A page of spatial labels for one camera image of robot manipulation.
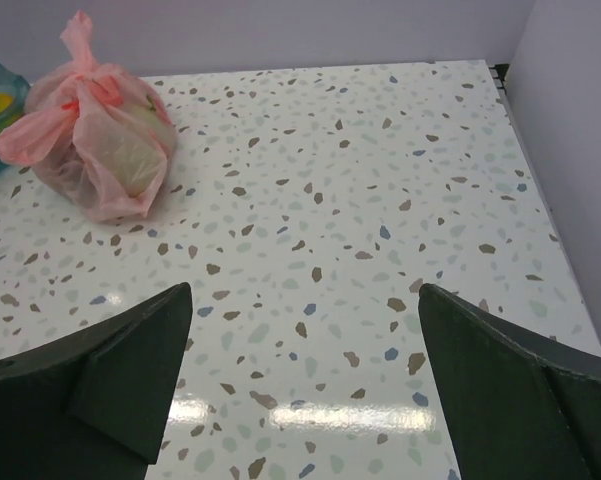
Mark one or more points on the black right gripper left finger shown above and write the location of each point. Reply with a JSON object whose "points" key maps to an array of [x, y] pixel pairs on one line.
{"points": [[95, 404]]}

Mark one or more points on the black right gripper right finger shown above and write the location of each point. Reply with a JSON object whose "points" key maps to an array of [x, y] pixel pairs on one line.
{"points": [[517, 405]]}

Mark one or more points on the pink plastic bag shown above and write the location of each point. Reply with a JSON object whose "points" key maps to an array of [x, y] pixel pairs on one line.
{"points": [[93, 133]]}

